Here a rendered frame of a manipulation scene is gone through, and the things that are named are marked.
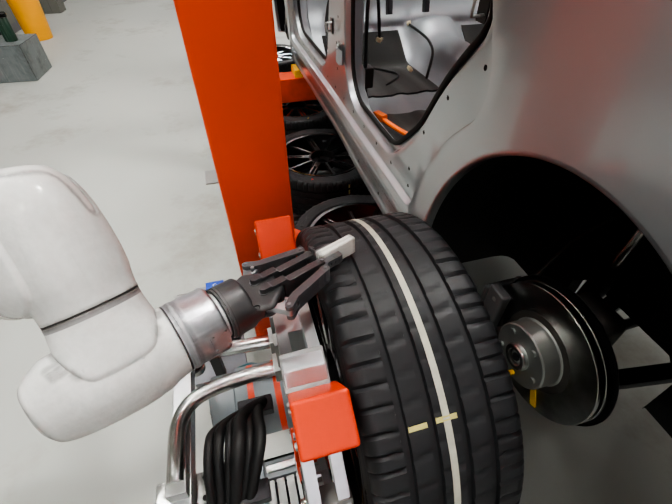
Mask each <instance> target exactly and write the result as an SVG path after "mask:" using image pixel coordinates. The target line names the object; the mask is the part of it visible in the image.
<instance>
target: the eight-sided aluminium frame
mask: <svg viewBox="0 0 672 504"><path fill-rule="evenodd" d="M272 317H273V322H274V327H275V332H276V337H277V342H278V348H279V353H280V355H278V358H279V363H280V369H281V374H282V379H283V384H284V390H285V395H286V396H288V394H290V393H292V392H296V391H300V390H304V389H307V388H311V387H315V386H319V385H323V384H327V383H330V382H331V380H330V376H329V372H328V368H327V363H326V359H325V355H324V351H323V347H322V345H320V344H319V340H318V337H317V333H316V330H315V326H314V323H313V319H312V316H311V312H310V309H309V305H308V302H307V303H306V304H305V305H304V306H303V307H302V308H301V309H300V310H299V312H298V317H299V321H300V325H301V329H302V335H303V339H304V343H305V347H306V349H302V350H298V351H294V352H292V349H291V344H290V340H289V335H288V331H287V326H286V322H285V317H284V314H278V313H276V314H275V315H273V316H272ZM328 459H329V464H330V469H331V474H332V478H331V475H330V471H329V467H328V464H327V460H326V459H325V457H322V458H318V459H317V462H314V460H312V461H308V462H305V463H303V462H301V461H300V465H301V466H300V472H301V477H302V482H303V487H304V494H305V499H306V504H354V500H353V495H352V492H351V489H350V486H349V483H348V479H347V475H346V470H345V464H344V459H343V454H342V452H339V453H335V454H332V455H328ZM332 480H333V482H332Z"/></svg>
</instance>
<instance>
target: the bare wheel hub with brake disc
mask: <svg viewBox="0 0 672 504"><path fill-rule="evenodd" d="M505 290H506V291H507V292H508V293H509V295H510V296H511V297H512V298H513V300H514V301H513V303H512V305H511V307H510V309H509V311H508V313H507V315H506V317H505V319H504V321H503V323H502V325H501V326H497V328H496V329H495V330H496V332H497V339H498V340H499V341H500V343H501V346H502V349H503V355H504V356H505V358H506V361H507V364H508V370H511V369H513V370H514V372H515V374H514V375H511V378H512V382H513V385H514V386H515V388H516V389H517V391H518V392H519V393H520V395H521V396H522V397H523V398H524V399H525V400H526V402H527V403H528V404H529V405H530V406H531V407H532V408H534V407H533V406H532V405H531V404H530V390H536V389H537V390H536V407H535V408H534V409H535V410H536V411H537V412H538V413H540V414H541V415H542V416H544V417H546V418H547V419H549V420H551V421H553V422H555V423H558V424H561V425H567V426H574V425H578V424H581V423H584V422H588V421H591V420H593V419H594V418H596V417H597V416H598V415H599V414H600V413H601V412H602V411H603V409H604V408H605V406H606V403H607V400H608V397H609V391H610V375H609V368H608V363H607V359H606V355H605V352H604V349H603V346H602V344H601V341H600V339H599V337H598V335H597V333H596V331H595V329H594V328H593V326H592V324H591V323H590V321H589V320H588V318H587V317H586V315H585V314H584V313H583V312H582V310H581V309H580V308H579V307H578V306H577V305H576V304H575V303H574V302H573V301H572V300H571V299H570V298H569V297H568V296H567V295H566V294H564V293H563V292H562V291H560V290H559V289H557V288H556V287H554V286H552V285H550V284H548V283H545V282H542V281H538V280H524V281H520V282H516V283H512V284H510V285H508V286H506V287H505ZM510 342H518V343H519V344H520V345H521V346H522V347H523V348H524V349H525V351H526V353H527V356H528V359H529V366H528V368H527V369H526V370H524V371H519V370H516V369H514V368H513V367H512V366H511V365H510V363H509V361H508V359H507V356H506V346H507V345H508V344H509V343H510Z"/></svg>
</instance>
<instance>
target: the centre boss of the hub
mask: <svg viewBox="0 0 672 504"><path fill-rule="evenodd" d="M506 356H507V359H508V361H509V363H510V365H511V366H512V367H513V368H514V369H516V370H519V371H524V370H526V369H527V368H528V366H529V359H528V356H527V353H526V351H525V349H524V348H523V347H522V346H521V345H520V344H519V343H518V342H510V343H509V344H508V345H507V346H506Z"/></svg>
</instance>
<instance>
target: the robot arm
mask: <svg viewBox="0 0 672 504"><path fill-rule="evenodd" d="M354 252H355V238H354V237H353V236H351V235H347V236H345V237H343V238H341V239H339V240H337V241H335V242H333V243H331V244H327V245H324V246H323V247H321V248H318V249H316V250H314V247H312V246H310V247H308V251H305V250H304V248H303V247H299V248H295V249H292V250H289V251H286V252H283V253H280V254H277V255H273V256H270V257H267V258H264V259H261V260H258V261H249V262H244V263H242V269H243V276H240V277H239V278H238V279H237V280H235V279H228V280H226V281H224V282H222V283H219V284H217V285H215V286H213V287H211V288H209V291H208V293H207V292H206V291H204V290H203V289H200V288H198V289H195V290H193V291H191V292H189V293H187V294H185V295H183V296H181V297H179V298H177V299H175V300H173V301H171V302H167V303H165V304H163V306H160V307H158V308H156V309H154V308H153V307H152V305H151V304H150V303H149V302H148V300H147V299H146V297H145V296H144V295H143V293H142V291H141V290H140V288H139V286H138V284H137V282H136V280H135V277H134V275H133V272H132V270H131V266H130V262H129V260H128V258H127V255H126V253H125V251H124V249H123V247H122V245H121V243H120V241H119V239H118V237H117V236H116V234H115V232H114V231H113V229H112V227H111V226H110V224H109V222H108V221H107V219H106V218H105V216H104V215H103V213H102V212H101V210H100V209H99V207H98V206H97V204H96V203H95V202H94V200H93V199H92V198H91V197H90V196H89V194H88V193H87V192H86V191H85V190H84V189H83V188H82V187H81V186H80V185H79V184H78V183H77V182H76V181H75V180H74V179H72V178H71V177H70V176H68V175H66V174H63V173H61V172H59V171H57V170H56V169H54V168H52V167H49V166H45V165H23V166H14V167H8V168H2V169H0V319H3V320H10V321H15V320H21V319H34V321H35V322H36V324H37V325H38V327H39V328H40V329H41V332H42V334H43V335H44V337H45V340H46V342H47V345H48V347H49V350H50V352H51V353H50V354H49V355H47V356H45V357H43V358H41V359H40V360H38V361H37V362H36V363H35V364H34V365H33V366H32V368H31V369H30V370H29V371H28V373H27V374H26V375H25V377H24V378H23V380H22V381H21V383H20V385H19V387H18V389H17V398H18V401H19V404H20V406H21V408H22V410H23V411H24V413H25V415H26V416H27V418H28V419H29V421H30V422H31V423H32V425H33V426H34V427H35V428H36V429H37V430H38V431H39V432H40V433H41V434H42V435H43V436H45V437H47V438H48V439H51V440H54V441H57V442H69V441H73V440H76V439H79V438H82V437H85V436H87V435H90V434H92V433H95V432H97V431H99V430H102V429H104V428H106V427H108V426H110V425H112V424H114V423H116V422H118V421H121V420H123V419H125V418H127V417H128V416H130V415H132V414H134V413H136V412H138V411H140V410H141V409H143V408H145V407H146V406H148V405H150V404H151V403H153V402H154V401H156V400H157V399H159V398H161V397H162V396H163V395H165V394H166V393H167V392H169V391H170V390H172V389H173V388H174V387H175V386H176V385H177V384H178V382H179V381H180V380H182V379H183V378H184V377H185V376H186V375H188V374H189V373H190V372H192V371H193V370H195V369H196V368H200V367H201V366H202V365H203V364H205V363H206V362H208V361H210V360H211V359H213V358H215V357H216V356H218V355H220V354H221V353H223V352H225V351H226V350H228V349H230V348H231V346H232V338H238V337H239V336H241V335H243V334H245V333H246V332H248V331H250V330H251V329H253V328H255V327H256V326H257V324H258V323H259V321H260V320H261V319H263V318H266V317H271V316H273V315H275V314H276V313H278V314H284V315H286V316H287V319H288V320H294V319H295V318H296V316H297V314H298V312H299V310H300V309H301V308H302V307H303V306H304V305H305V304H306V303H307V302H308V301H309V300H310V299H311V298H312V297H313V296H315V295H316V294H317V293H318V292H319V291H320V290H321V289H322V288H323V287H324V286H325V285H326V284H328V283H329V282H330V268H332V267H334V266H336V265H338V264H339V263H341V262H342V261H343V259H344V258H346V257H347V256H349V255H351V254H353V253H354ZM296 256H298V257H296ZM282 301H283V302H282ZM231 337H232V338H231Z"/></svg>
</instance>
